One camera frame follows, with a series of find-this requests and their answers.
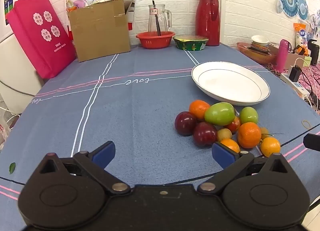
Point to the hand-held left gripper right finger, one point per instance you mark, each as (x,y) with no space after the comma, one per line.
(222,154)

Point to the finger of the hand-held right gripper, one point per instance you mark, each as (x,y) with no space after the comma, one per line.
(312,142)

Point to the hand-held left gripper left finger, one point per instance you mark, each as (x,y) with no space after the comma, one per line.
(105,154)

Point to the small yellowish plum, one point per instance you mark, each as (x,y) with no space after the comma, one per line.
(224,134)
(265,132)

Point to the dark red plum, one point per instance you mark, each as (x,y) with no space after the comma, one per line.
(185,123)
(203,134)

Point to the orange mandarin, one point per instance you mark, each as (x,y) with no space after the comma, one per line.
(248,135)
(198,108)
(231,144)
(270,147)

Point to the large green jujube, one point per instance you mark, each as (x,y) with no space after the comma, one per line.
(220,114)

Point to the white plate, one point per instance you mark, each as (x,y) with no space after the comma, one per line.
(230,83)

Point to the rubber band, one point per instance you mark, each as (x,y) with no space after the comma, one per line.
(302,122)

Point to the small red plum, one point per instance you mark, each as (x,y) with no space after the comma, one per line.
(234,125)

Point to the small green jujube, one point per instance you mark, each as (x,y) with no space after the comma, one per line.
(248,115)

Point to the blue striped tablecloth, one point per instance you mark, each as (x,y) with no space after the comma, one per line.
(140,120)

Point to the white power strip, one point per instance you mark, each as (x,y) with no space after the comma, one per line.
(298,88)

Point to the pink floral cloth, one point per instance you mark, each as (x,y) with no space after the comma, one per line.
(313,75)

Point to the black charger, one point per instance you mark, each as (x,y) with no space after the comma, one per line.
(295,73)

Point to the small cardboard box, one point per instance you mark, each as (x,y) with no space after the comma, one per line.
(295,59)

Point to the black pump bottle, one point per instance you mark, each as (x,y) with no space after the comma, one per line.
(314,53)

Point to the pink bottle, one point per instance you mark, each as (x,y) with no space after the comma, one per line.
(282,55)

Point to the green leaf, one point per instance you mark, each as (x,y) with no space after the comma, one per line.
(12,168)

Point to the orange glass bowl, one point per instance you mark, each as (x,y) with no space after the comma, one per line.
(260,58)

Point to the orange snack packet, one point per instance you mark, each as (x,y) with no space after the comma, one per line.
(301,35)

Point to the stacked patterned bowls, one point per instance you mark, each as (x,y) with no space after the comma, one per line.
(258,48)

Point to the green patterned bowl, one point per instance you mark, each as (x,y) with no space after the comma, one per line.
(190,45)

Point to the large cardboard box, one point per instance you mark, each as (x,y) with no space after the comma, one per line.
(100,35)

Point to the red plastic basin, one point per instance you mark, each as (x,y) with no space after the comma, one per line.
(155,43)

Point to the pink tote bag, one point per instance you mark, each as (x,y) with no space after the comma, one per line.
(37,45)

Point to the medium blue paper fan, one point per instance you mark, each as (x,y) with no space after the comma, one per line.
(303,8)

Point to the red thermos jug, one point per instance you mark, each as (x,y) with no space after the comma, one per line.
(205,20)

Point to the black stick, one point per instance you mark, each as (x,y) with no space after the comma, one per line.
(157,20)

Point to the glass pitcher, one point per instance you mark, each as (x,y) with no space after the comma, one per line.
(165,20)

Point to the white appliance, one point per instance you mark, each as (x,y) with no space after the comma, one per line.
(7,0)

